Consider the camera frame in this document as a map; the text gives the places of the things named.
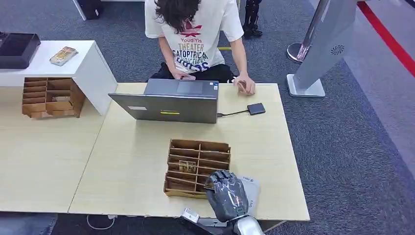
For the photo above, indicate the pale grey card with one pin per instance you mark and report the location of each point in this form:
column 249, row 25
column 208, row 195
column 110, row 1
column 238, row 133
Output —
column 253, row 191

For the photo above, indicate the black external drive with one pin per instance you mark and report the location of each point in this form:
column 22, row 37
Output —
column 256, row 109

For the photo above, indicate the grey standing panel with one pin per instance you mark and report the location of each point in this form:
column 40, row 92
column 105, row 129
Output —
column 324, row 42

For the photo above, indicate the white cabinet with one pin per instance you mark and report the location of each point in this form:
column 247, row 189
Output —
column 94, row 74

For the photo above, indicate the grey laptop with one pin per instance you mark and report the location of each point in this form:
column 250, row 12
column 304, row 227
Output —
column 168, row 108

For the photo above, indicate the black bag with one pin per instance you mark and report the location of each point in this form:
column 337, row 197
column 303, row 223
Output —
column 90, row 8

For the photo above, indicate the person's left hand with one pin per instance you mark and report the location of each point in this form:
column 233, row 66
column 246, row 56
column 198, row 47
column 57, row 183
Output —
column 247, row 83

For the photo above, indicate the wooden card box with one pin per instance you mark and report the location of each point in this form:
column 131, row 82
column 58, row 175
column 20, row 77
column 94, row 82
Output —
column 35, row 108
column 184, row 188

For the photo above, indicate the person's right hand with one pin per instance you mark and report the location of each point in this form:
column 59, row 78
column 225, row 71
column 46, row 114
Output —
column 180, row 75

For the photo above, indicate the printed card pack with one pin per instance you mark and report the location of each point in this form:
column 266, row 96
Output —
column 63, row 55

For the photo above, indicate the chrome stanchion post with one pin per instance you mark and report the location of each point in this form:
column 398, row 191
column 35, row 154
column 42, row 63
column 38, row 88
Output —
column 300, row 48

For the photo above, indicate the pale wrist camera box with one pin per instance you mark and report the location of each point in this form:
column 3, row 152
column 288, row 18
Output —
column 190, row 215

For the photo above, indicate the black tray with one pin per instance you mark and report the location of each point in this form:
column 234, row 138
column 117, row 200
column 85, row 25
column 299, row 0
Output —
column 16, row 50

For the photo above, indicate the printed card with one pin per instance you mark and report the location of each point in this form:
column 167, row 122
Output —
column 187, row 166

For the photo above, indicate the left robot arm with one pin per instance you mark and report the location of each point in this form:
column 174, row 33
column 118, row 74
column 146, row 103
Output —
column 248, row 227

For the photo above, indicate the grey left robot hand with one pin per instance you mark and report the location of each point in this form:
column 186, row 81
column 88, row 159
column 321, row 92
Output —
column 227, row 198

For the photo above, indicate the person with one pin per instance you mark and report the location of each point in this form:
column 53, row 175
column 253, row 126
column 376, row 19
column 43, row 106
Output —
column 194, row 42

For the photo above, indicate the person's hand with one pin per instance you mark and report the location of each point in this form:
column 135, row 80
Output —
column 180, row 75
column 247, row 83

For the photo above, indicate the black robot legs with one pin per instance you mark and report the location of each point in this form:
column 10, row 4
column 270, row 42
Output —
column 252, row 19

